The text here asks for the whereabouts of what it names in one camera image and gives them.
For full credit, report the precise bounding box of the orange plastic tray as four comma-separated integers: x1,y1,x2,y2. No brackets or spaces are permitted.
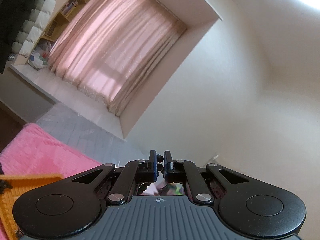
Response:
1,174,63,239

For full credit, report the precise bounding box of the wooden bookshelf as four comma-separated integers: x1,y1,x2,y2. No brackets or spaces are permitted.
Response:
41,0,90,42

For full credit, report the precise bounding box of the pink plush blanket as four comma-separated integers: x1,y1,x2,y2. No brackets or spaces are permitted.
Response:
0,122,103,240

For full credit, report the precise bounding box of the white tufted headboard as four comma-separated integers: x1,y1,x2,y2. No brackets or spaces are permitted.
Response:
11,0,57,57

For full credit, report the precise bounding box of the brown wooden bead necklace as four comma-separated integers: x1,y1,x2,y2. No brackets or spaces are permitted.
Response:
137,154,186,196

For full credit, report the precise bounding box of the patterned bag on sill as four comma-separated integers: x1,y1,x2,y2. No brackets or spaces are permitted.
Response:
28,39,53,70

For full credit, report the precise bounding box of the pink curtain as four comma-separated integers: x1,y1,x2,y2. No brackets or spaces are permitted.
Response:
48,0,186,116

